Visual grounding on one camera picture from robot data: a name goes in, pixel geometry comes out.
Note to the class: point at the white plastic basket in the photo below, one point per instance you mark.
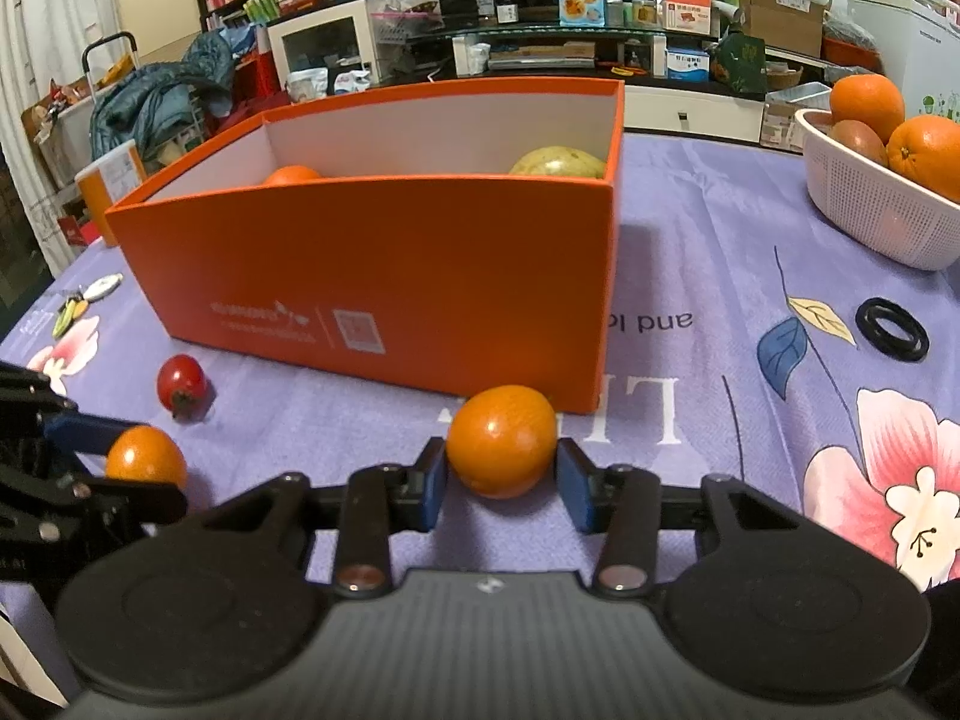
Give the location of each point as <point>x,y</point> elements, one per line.
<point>885,212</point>

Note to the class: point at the orange in basket front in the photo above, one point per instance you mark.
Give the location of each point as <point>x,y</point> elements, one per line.
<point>926,150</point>

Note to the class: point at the kumquat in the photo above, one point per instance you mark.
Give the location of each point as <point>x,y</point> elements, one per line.
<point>502,441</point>
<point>146,454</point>

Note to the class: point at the white small cabinet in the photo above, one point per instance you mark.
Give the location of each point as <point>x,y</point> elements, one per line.
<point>336,36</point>

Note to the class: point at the brown kiwi in basket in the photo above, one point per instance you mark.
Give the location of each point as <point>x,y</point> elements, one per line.
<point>861,139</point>

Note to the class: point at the orange in basket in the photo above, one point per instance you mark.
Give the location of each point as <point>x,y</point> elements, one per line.
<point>871,99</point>
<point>926,150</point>

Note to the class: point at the orange cardboard box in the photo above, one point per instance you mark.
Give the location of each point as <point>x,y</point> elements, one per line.
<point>417,258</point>

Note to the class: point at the large orange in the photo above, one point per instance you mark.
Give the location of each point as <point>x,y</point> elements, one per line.
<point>291,175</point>

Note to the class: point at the orange in basket back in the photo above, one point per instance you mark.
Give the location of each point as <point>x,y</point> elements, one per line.
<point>871,99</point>

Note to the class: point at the red cherry tomato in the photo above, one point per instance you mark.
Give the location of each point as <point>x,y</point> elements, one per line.
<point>181,385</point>

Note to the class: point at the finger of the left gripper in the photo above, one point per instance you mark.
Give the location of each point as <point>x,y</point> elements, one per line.
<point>98,503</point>
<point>84,434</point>

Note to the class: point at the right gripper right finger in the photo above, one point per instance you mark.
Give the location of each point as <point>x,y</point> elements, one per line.
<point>621,502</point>

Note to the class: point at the blue jacket pile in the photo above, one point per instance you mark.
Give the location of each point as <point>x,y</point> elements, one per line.
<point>157,101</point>

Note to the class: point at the white freezer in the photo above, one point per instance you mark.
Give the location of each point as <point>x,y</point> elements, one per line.
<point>918,49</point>

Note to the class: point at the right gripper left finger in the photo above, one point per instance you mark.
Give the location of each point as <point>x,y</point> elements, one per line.
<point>381,501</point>

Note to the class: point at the purple floral tablecloth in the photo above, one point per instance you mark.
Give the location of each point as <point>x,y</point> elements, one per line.
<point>747,334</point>

